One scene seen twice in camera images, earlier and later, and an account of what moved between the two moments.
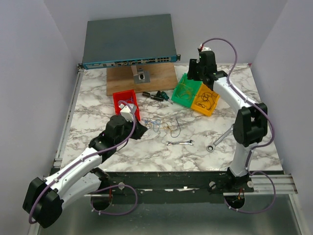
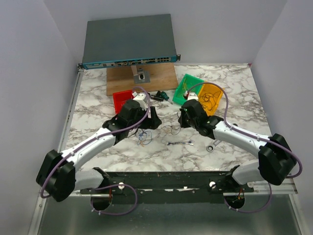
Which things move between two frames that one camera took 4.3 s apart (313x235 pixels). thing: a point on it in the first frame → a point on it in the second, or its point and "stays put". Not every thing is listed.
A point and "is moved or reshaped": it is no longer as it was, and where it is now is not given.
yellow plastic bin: [205, 100] stays put
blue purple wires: [157, 124] is moved or reshaped
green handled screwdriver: [164, 95] stays put
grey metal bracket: [140, 76] stays put
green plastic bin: [185, 92] stays put
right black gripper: [193, 64] → [181, 119]
